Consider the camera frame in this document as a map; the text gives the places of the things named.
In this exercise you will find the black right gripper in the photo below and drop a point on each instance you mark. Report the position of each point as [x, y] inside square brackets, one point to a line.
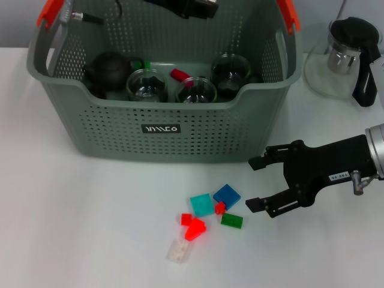
[324, 163]

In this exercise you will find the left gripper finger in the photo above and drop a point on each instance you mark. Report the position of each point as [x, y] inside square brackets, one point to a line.
[186, 7]

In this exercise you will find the dark red toy brick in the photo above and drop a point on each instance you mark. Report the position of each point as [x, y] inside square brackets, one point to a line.
[179, 74]

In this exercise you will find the green toy brick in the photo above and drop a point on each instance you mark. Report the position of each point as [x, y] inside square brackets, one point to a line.
[137, 64]
[232, 220]

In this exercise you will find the glass teacup with black base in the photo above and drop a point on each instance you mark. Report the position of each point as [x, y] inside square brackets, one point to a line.
[196, 93]
[229, 75]
[147, 90]

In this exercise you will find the grey perforated storage basket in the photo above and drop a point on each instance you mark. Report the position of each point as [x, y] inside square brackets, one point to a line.
[210, 135]

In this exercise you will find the blue toy plate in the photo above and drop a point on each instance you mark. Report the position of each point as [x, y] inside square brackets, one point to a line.
[228, 195]

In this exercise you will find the small orange toy brick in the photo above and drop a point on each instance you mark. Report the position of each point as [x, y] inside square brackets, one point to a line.
[186, 219]
[220, 208]

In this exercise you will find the teal toy plate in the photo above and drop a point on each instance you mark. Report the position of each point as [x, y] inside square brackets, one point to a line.
[202, 205]

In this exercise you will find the orange sloped toy brick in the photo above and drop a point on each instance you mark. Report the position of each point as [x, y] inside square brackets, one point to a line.
[194, 230]

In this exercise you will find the black clay teapot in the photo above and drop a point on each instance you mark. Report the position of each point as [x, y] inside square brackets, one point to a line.
[109, 72]

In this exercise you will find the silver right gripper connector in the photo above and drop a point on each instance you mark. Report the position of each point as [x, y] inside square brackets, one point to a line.
[357, 183]

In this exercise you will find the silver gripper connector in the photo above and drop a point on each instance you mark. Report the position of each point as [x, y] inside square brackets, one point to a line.
[66, 12]
[357, 183]

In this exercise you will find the clear beige toy brick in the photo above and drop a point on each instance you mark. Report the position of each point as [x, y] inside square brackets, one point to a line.
[179, 251]

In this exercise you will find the black brand label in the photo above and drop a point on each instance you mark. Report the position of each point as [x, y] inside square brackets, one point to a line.
[161, 129]

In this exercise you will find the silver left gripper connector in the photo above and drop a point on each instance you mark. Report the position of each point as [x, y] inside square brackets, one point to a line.
[66, 12]

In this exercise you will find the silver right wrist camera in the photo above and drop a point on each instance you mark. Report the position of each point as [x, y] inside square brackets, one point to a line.
[378, 78]

